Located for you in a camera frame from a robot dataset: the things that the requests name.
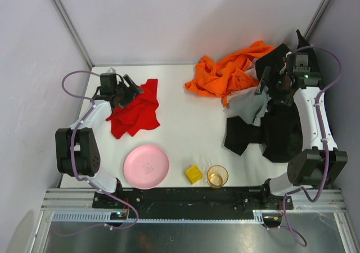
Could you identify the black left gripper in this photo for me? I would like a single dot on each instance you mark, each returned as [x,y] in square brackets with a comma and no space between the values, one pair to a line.
[127,89]

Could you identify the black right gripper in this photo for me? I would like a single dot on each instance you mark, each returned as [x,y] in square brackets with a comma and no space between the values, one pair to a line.
[268,82]

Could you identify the red cloth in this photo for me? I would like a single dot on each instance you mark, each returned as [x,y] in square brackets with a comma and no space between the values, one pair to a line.
[140,114]

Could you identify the grey light blue cloth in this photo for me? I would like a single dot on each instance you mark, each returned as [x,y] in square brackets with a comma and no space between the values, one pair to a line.
[250,107]

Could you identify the black cloth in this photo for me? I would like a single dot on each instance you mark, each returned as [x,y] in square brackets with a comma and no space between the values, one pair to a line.
[280,129]

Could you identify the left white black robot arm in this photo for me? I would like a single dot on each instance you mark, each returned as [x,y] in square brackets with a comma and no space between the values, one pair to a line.
[77,153]

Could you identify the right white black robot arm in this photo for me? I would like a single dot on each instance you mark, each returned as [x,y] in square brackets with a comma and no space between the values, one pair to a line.
[320,161]

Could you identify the orange cloth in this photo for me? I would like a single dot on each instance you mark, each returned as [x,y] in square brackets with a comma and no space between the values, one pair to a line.
[230,74]

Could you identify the pink round plate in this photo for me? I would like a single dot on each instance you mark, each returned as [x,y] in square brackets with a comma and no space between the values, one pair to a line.
[146,166]

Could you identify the yellow cube block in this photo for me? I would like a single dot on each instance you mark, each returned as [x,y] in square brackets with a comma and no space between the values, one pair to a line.
[194,174]

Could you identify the amber transparent plastic cup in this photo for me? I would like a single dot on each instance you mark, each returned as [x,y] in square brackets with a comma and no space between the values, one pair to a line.
[217,176]

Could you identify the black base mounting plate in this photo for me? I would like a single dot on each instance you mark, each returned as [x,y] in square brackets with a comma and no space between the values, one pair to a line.
[201,210]

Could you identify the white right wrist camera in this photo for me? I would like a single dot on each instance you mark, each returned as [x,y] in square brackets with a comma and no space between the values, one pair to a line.
[287,69]

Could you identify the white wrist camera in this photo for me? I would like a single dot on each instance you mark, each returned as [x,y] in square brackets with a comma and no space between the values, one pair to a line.
[111,71]
[287,69]

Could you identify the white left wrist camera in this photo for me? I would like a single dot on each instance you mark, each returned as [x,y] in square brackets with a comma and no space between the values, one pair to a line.
[111,71]

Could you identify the aluminium front frame rail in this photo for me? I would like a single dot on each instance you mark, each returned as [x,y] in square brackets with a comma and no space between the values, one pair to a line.
[86,198]

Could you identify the grey slotted cable duct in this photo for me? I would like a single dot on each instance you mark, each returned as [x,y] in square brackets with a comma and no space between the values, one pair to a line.
[255,217]

